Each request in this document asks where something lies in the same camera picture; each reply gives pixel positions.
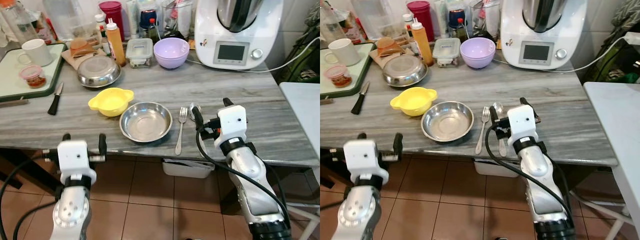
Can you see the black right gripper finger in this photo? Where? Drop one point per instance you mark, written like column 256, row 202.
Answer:
column 494, row 117
column 524, row 102
column 227, row 102
column 198, row 117

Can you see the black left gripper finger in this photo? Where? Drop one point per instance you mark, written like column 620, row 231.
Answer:
column 66, row 137
column 102, row 144
column 398, row 144
column 361, row 136

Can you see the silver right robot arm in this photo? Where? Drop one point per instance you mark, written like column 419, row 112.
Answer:
column 250, row 175
column 537, row 170

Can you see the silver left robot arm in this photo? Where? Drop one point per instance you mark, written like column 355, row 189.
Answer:
column 72, row 215
column 357, row 215

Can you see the steel spoon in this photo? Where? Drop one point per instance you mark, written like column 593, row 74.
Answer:
column 195, row 108
column 498, row 110

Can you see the steel fork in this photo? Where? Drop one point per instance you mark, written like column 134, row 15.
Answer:
column 485, row 115
column 183, row 115

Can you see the white plastic bin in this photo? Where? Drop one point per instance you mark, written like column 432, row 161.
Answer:
column 492, row 169
column 187, row 169

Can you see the yellow plastic bowl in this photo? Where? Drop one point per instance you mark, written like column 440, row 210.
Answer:
column 412, row 101
column 111, row 101

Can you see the shallow steel plate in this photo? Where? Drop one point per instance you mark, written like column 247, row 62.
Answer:
column 146, row 122
column 447, row 121

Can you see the wooden stick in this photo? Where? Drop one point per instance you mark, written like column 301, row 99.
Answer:
column 12, row 103
column 325, row 101

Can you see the white tray with green rim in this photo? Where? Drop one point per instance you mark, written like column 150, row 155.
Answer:
column 359, row 74
column 10, row 80

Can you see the clear tub with red food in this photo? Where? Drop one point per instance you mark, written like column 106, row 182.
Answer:
column 339, row 77
column 33, row 77

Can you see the purple bowl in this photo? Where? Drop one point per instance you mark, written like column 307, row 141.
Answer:
column 171, row 52
column 477, row 52

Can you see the overturned steel bowl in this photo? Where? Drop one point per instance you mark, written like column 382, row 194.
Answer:
column 405, row 70
column 99, row 71

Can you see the wooden board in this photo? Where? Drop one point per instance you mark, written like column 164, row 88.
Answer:
column 380, row 62
column 72, row 62

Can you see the clear lidded food container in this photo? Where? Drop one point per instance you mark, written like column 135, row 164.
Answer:
column 139, row 52
column 446, row 52

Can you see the white kitchen machine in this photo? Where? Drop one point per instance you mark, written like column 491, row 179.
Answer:
column 570, row 30
column 267, row 30

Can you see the white mug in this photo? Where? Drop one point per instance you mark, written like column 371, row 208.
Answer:
column 39, row 52
column 347, row 52

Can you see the clear measuring jug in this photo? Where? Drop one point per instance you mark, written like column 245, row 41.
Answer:
column 175, row 20
column 482, row 20

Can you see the small brown bowl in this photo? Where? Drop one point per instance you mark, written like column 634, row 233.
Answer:
column 389, row 46
column 82, row 46

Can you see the orange sauce squeeze bottle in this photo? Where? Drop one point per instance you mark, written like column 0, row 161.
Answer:
column 422, row 45
column 116, row 45

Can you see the blue-lidded jar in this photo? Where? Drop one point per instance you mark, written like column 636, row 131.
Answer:
column 456, row 20
column 148, row 20

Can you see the small white-capped bottle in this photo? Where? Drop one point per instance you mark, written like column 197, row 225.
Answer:
column 408, row 25
column 100, row 25

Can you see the clear glass bottle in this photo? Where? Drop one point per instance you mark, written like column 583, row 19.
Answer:
column 20, row 22
column 330, row 22

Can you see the clear plastic jar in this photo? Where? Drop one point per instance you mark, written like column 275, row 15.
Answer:
column 375, row 17
column 67, row 17

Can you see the dark red canister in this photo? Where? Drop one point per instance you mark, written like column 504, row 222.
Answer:
column 419, row 15
column 111, row 15

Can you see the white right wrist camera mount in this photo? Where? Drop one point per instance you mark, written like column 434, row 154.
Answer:
column 231, row 122
column 522, row 122

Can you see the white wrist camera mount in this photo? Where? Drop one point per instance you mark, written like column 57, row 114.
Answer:
column 75, row 157
column 522, row 122
column 362, row 157
column 231, row 122

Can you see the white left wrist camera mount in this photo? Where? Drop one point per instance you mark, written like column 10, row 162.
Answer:
column 75, row 157
column 362, row 157

